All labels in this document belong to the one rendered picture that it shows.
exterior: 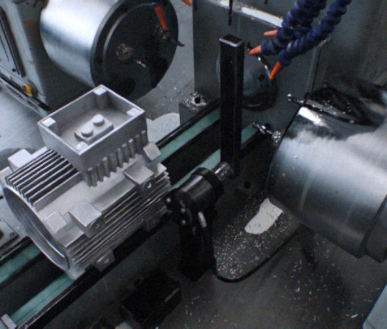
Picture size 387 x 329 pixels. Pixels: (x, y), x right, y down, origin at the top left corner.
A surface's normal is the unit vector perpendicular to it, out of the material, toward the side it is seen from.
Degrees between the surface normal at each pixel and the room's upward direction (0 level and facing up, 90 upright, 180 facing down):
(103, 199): 0
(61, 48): 80
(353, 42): 90
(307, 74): 90
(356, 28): 90
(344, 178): 54
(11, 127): 0
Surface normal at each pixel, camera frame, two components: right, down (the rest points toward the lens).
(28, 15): 0.73, 0.48
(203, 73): -0.68, 0.55
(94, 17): -0.44, -0.18
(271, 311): -0.02, -0.68
